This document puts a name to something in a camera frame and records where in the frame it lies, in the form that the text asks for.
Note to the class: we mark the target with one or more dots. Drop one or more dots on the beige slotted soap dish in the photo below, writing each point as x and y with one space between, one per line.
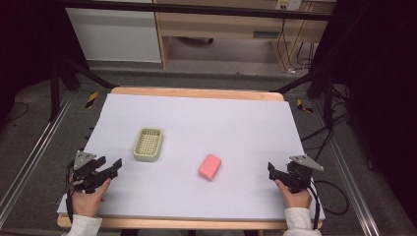
148 144

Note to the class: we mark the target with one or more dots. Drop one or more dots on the black metal stand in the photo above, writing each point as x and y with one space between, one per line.
327 98
55 88

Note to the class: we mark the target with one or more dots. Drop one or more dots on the white power strip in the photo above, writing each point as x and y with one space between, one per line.
288 4

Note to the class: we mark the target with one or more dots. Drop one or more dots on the pink soap bar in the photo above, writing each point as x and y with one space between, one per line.
209 167

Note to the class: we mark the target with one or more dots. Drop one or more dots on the white cabinet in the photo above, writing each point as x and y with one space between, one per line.
114 32

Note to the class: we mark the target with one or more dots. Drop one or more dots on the wooden table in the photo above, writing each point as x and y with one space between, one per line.
196 93

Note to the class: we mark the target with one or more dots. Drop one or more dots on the yellow black striped tape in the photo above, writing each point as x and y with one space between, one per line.
303 106
92 99

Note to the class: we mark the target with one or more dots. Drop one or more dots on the aluminium floor rail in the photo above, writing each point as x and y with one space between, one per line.
350 183
36 150

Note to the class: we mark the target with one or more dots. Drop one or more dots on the person's right hand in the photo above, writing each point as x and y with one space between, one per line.
296 198

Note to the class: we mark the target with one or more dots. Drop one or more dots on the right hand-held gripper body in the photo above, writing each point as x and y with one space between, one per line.
298 175

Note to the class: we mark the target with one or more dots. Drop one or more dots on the white table mat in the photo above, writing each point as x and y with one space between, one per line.
196 137

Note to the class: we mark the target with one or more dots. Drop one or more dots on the light wooden desk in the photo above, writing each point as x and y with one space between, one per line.
223 26

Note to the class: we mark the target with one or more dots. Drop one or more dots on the black horizontal frame bar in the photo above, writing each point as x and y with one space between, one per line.
196 10

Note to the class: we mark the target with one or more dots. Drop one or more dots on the person's left hand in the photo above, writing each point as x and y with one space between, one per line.
86 201

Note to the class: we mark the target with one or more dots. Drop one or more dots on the black curtain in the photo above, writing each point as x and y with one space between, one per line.
383 82
26 42

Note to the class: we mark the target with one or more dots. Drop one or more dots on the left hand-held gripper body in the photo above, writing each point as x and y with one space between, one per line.
86 173

